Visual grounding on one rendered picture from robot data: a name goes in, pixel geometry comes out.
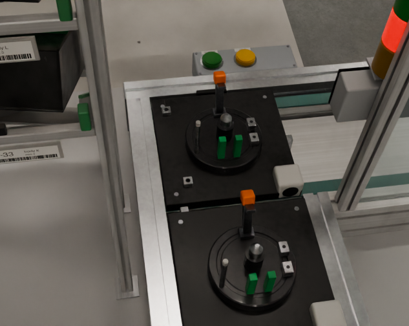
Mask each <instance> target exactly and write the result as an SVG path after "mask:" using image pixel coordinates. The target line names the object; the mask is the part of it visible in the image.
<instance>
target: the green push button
mask: <svg viewBox="0 0 409 326"><path fill-rule="evenodd" d="M202 63H203V65H204V66H205V67H207V68H210V69H215V68H217V67H219V66H220V65H221V63H222V57H221V55H219V54H218V53H216V52H207V53H205V54H204V55H203V57H202Z"/></svg>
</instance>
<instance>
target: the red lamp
mask: <svg viewBox="0 0 409 326"><path fill-rule="evenodd" d="M406 24H407V22H405V21H403V20H401V19H400V18H398V17H397V16H396V14H395V12H394V11H393V8H392V11H391V13H390V16H389V18H388V21H387V24H386V26H385V29H384V32H383V35H382V41H383V44H384V45H385V46H386V48H388V49H389V50H391V51H392V52H395V51H396V50H397V47H398V44H399V42H400V40H401V37H402V35H403V32H404V30H405V28H406Z"/></svg>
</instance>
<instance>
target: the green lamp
mask: <svg viewBox="0 0 409 326"><path fill-rule="evenodd" d="M393 11H394V12H395V14H396V16H397V17H398V18H400V19H401V20H403V21H405V22H408V20H409V0H395V3H394V5H393Z"/></svg>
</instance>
